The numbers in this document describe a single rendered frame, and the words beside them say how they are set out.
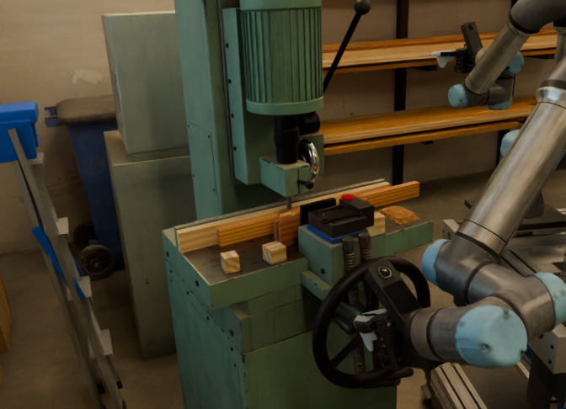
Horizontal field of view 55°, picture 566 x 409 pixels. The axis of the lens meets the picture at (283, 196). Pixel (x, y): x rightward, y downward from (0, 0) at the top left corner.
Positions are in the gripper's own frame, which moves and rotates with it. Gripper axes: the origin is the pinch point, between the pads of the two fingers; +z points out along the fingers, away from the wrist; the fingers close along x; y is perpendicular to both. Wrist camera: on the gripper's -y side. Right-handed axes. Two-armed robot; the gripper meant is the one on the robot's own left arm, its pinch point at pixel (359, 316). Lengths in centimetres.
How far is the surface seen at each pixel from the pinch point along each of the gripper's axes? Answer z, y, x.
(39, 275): 256, -42, -57
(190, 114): 54, -58, -2
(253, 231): 32.6, -21.8, -2.4
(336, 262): 10.8, -9.6, 4.6
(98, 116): 187, -106, -7
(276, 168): 26.2, -33.7, 5.7
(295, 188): 24.8, -28.0, 7.9
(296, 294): 24.0, -5.1, -0.9
